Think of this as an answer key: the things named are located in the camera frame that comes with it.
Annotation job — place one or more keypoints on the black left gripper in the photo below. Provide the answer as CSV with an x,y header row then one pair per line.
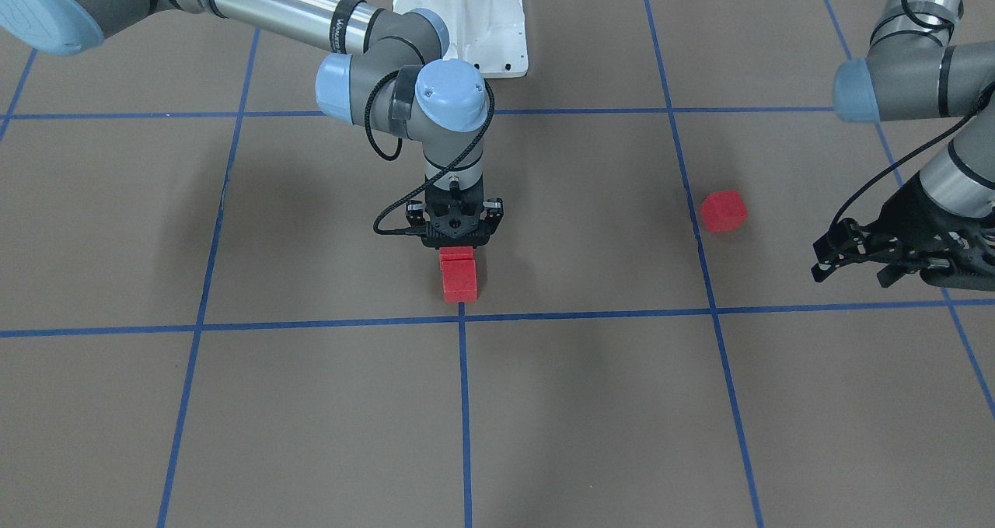
x,y
926,218

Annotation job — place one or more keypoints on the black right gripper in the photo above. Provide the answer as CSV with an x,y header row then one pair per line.
x,y
415,217

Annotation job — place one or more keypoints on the red block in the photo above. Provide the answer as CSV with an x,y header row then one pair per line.
x,y
459,280
723,211
455,253

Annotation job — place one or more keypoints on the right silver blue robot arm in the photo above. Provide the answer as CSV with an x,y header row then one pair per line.
x,y
383,71

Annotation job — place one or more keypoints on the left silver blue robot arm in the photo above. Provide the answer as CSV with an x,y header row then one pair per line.
x,y
912,71

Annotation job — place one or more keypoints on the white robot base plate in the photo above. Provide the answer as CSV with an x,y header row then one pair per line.
x,y
488,34

